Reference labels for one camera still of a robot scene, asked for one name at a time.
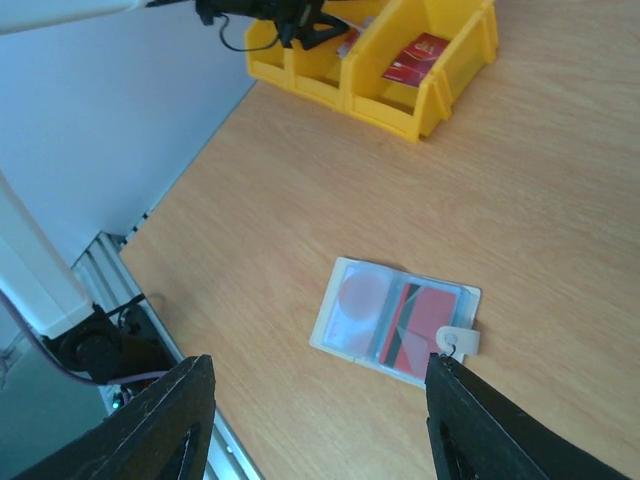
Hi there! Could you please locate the yellow three-compartment bin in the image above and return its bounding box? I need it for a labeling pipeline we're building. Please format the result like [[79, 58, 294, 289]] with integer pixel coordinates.
[[245, 0, 499, 141]]

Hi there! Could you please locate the white red-dot card in bin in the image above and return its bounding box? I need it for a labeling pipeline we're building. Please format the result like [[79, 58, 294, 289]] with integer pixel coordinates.
[[336, 16, 374, 58]]

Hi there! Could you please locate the white red-dot card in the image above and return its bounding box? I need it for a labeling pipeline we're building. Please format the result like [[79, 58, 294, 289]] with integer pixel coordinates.
[[324, 267, 392, 356], [336, 16, 374, 58]]

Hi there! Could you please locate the red card in holder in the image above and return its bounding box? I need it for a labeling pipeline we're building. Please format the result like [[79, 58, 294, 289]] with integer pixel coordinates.
[[379, 282, 459, 380]]

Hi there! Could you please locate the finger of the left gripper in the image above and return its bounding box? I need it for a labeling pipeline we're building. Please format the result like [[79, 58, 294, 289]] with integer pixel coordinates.
[[299, 13, 348, 50]]

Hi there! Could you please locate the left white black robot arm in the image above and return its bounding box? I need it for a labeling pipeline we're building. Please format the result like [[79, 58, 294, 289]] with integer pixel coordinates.
[[1, 0, 350, 52]]

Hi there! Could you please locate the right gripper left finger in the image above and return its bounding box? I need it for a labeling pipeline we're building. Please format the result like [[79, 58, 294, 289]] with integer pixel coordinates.
[[1, 355, 215, 479]]

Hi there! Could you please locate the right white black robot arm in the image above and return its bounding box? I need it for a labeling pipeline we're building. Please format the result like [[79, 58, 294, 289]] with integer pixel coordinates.
[[1, 182, 622, 479]]

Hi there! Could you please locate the red card in bin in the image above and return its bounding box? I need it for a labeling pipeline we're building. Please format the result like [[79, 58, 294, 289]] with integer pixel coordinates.
[[382, 33, 449, 87]]

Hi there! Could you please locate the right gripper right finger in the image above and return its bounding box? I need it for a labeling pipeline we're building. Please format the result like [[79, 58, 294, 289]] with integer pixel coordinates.
[[425, 353, 625, 479]]

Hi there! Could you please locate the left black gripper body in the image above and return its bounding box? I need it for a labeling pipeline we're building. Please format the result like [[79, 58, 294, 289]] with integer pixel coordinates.
[[250, 0, 325, 48]]

